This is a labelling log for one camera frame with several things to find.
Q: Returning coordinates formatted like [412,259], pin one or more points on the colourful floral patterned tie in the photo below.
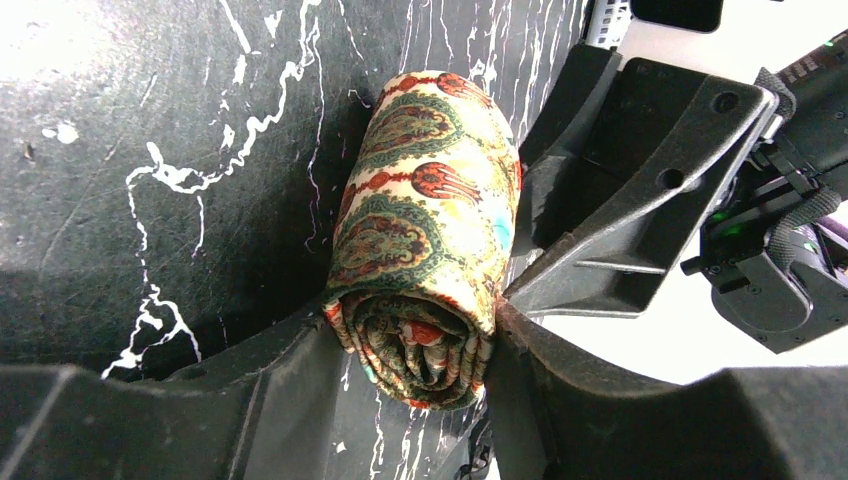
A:
[423,238]

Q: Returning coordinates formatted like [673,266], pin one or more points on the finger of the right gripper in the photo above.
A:
[550,201]

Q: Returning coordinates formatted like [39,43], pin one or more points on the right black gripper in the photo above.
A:
[664,150]

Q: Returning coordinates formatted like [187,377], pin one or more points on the white plastic basket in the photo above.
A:
[608,23]

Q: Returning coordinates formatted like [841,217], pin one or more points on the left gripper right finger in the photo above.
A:
[560,412]

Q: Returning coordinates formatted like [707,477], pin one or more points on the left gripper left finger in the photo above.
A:
[263,409]

